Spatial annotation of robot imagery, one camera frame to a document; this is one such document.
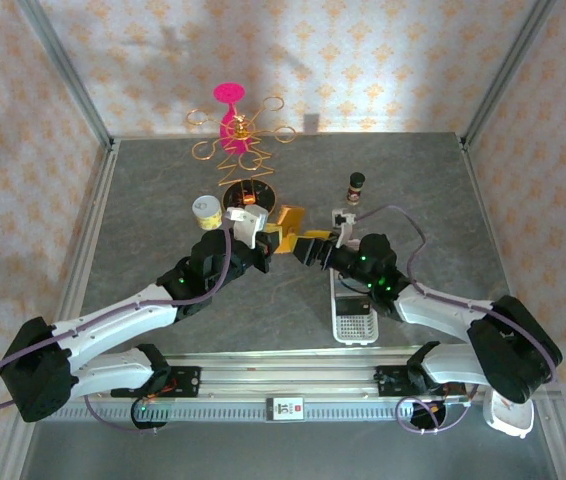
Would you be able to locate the yellow tin can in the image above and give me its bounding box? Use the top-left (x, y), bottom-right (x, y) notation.
top-left (191, 194), bottom-right (225, 232)

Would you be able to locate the small spice bottle black cap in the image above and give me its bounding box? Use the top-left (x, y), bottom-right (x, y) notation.
top-left (346, 171), bottom-right (367, 207)

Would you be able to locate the white plastic mesh basket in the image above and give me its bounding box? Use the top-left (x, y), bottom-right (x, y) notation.
top-left (329, 268), bottom-right (381, 346)

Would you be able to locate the pink plastic stemmed glass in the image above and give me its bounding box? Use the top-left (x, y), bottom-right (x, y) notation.
top-left (212, 81), bottom-right (255, 154)

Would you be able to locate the white label tag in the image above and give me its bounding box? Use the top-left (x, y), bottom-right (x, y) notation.
top-left (265, 396), bottom-right (306, 424)

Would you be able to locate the white square alarm clock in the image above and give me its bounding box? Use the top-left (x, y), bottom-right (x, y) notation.
top-left (482, 387), bottom-right (536, 441)

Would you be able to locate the gold wire stand black base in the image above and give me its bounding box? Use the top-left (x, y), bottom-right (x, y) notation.
top-left (185, 94), bottom-right (298, 226)

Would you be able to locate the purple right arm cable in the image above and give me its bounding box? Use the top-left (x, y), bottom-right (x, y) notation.
top-left (356, 203), bottom-right (564, 437)

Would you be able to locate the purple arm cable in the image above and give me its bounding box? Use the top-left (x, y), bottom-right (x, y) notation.
top-left (356, 203), bottom-right (564, 437)
top-left (0, 225), bottom-right (238, 436)

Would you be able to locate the aluminium table edge rail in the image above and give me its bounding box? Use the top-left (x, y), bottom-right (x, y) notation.
top-left (457, 133), bottom-right (566, 480)
top-left (0, 139), bottom-right (122, 480)

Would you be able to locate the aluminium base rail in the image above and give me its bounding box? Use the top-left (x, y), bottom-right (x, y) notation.
top-left (70, 345), bottom-right (564, 407)

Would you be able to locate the grey slotted cable duct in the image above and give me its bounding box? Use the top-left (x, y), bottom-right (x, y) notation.
top-left (55, 402), bottom-right (489, 425)

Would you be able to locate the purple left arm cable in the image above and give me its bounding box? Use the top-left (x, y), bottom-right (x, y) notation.
top-left (0, 225), bottom-right (238, 436)

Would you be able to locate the aluminium frame post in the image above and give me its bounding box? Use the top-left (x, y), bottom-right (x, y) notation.
top-left (461, 0), bottom-right (560, 146)
top-left (15, 0), bottom-right (117, 151)

